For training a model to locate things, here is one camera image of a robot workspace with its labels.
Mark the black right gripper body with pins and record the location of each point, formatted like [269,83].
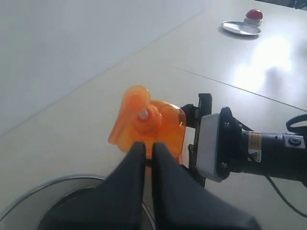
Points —
[202,152]

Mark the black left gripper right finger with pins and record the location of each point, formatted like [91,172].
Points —
[180,203]

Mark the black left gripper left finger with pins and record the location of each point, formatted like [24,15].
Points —
[119,198]

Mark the orange pump soap bottle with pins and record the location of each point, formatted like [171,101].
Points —
[143,119]

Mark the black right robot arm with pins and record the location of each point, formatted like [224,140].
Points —
[275,155]

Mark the steel mesh strainer basket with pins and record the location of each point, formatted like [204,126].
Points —
[33,210]

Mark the round metal plate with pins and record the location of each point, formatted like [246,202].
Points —
[241,28]

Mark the red emergency stop button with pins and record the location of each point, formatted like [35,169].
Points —
[254,17]

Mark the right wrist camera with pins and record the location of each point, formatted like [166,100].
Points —
[218,144]

